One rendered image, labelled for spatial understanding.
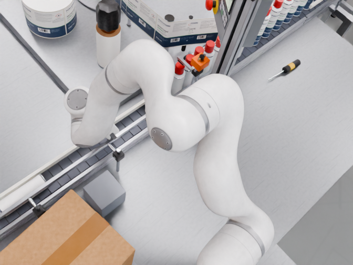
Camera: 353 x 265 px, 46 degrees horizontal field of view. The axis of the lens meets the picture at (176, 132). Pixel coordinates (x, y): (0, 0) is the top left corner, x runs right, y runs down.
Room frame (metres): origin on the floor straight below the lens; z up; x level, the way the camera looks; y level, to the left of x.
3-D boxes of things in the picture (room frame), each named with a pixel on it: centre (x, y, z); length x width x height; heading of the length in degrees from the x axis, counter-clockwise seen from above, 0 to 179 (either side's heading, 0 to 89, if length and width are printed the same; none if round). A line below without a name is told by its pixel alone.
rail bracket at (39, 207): (0.33, 0.34, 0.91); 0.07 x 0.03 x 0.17; 57
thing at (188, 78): (0.95, 0.03, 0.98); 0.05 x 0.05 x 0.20
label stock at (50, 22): (1.11, 0.62, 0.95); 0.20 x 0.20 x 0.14
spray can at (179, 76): (0.91, 0.05, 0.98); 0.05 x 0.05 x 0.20
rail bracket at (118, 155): (0.58, 0.18, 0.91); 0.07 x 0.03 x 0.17; 57
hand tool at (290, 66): (1.23, -0.37, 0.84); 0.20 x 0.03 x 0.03; 141
